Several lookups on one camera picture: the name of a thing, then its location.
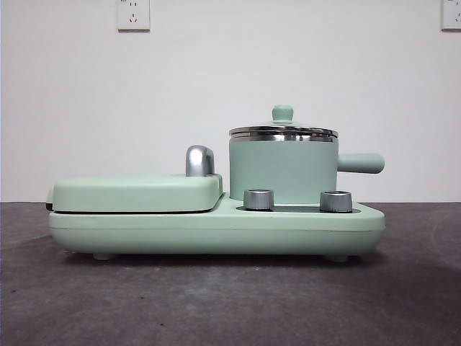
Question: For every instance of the mint green griddle cover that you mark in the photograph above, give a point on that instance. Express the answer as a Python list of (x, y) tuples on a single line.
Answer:
[(137, 192)]

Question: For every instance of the mint green breakfast machine base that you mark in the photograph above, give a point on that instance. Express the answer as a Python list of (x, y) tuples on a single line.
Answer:
[(216, 234)]

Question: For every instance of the glass pot lid green knob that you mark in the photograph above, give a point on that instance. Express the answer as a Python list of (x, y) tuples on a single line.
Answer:
[(282, 113)]

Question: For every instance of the white wall socket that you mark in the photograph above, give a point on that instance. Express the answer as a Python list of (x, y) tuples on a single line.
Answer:
[(452, 14), (134, 16)]

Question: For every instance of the silver control knob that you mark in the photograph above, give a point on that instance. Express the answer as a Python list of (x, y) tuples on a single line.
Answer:
[(258, 199), (336, 201)]

